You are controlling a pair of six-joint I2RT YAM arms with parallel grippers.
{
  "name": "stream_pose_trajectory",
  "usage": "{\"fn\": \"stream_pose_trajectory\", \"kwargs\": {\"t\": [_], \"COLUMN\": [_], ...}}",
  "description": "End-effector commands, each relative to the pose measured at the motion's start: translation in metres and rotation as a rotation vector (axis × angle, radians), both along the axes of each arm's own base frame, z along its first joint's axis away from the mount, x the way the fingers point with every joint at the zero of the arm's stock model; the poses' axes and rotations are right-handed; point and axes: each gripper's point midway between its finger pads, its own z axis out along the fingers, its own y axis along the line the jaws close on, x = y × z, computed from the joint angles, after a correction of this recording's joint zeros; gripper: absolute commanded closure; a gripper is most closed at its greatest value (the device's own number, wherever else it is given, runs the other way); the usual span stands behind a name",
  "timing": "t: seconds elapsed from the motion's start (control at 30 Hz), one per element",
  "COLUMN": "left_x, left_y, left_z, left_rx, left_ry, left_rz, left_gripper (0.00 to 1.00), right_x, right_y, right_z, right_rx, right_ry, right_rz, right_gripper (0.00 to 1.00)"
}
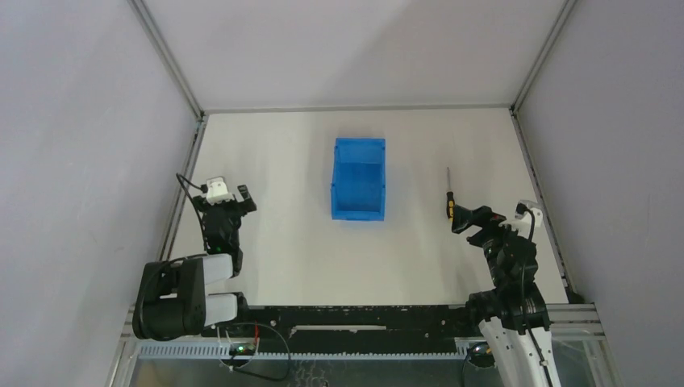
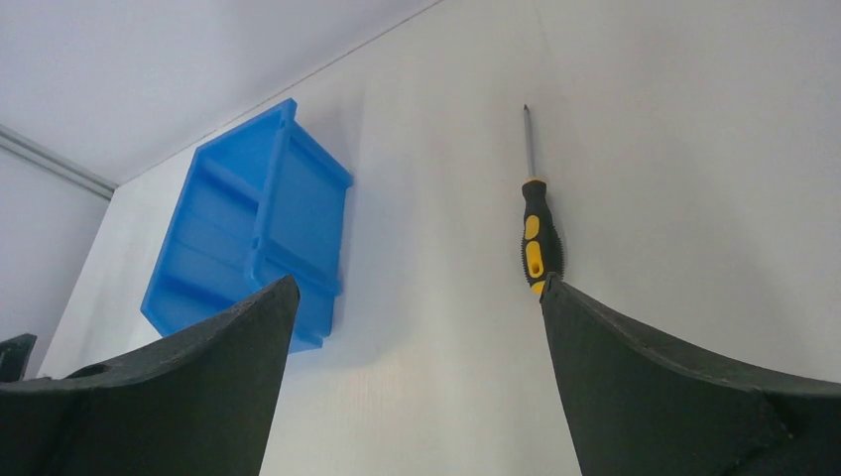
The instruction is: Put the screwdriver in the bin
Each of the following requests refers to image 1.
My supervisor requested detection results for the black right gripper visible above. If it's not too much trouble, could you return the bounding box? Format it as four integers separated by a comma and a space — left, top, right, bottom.
451, 204, 528, 286

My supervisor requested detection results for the yellow black handled screwdriver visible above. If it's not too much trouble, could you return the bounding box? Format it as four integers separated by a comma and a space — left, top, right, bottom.
446, 167, 456, 221

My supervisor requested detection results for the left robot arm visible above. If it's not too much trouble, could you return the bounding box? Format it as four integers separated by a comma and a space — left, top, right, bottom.
131, 181, 257, 341

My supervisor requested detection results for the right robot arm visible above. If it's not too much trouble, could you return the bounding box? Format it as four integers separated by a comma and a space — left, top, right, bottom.
448, 200, 561, 386

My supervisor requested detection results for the blue plastic bin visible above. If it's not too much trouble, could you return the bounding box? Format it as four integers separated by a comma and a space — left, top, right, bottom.
330, 137, 386, 222

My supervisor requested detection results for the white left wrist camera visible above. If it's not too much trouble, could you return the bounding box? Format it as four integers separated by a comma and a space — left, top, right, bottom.
205, 177, 236, 206

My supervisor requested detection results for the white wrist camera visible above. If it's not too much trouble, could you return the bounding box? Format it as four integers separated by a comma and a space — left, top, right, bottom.
515, 200, 544, 229
205, 177, 236, 206

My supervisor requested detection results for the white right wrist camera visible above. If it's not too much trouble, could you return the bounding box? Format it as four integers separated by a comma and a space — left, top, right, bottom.
515, 200, 544, 229

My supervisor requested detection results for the black mounting rail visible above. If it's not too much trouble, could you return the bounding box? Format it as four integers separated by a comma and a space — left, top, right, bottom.
201, 305, 482, 355

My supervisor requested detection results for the right controller board with cables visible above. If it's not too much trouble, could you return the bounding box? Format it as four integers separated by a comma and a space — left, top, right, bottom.
462, 342, 495, 369

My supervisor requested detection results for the controller board with cables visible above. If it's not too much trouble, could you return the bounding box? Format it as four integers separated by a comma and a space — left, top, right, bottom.
462, 342, 495, 369
219, 322, 293, 382

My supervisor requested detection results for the left controller board with cables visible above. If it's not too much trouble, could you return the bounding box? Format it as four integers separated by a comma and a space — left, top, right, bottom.
219, 322, 293, 382

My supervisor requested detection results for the grey slotted cable duct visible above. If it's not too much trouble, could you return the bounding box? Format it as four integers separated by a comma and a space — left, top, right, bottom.
137, 341, 471, 361

